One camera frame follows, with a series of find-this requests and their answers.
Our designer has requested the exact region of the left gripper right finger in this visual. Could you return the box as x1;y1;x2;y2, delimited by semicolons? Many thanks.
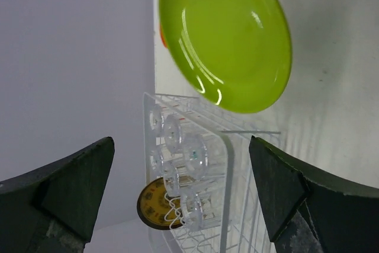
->
249;137;378;252

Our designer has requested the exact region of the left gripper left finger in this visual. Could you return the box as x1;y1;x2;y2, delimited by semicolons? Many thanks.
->
1;137;115;252

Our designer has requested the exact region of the orange plastic bowl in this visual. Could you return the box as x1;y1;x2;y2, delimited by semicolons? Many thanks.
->
159;24;168;49

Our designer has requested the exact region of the lime green plate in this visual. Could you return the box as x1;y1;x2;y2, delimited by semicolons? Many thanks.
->
158;0;292;114

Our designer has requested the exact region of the olive yellow plate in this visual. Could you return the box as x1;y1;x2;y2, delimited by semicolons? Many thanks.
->
137;178;183;230

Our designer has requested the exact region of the clear glass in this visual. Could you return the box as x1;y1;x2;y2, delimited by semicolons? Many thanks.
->
182;133;227;180
163;114;182;154
150;146;164;176
148;104;164;137
179;189;223;233
163;161;180;197

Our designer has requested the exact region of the clear plastic dish rack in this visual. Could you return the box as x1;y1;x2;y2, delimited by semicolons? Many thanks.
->
137;93;281;252

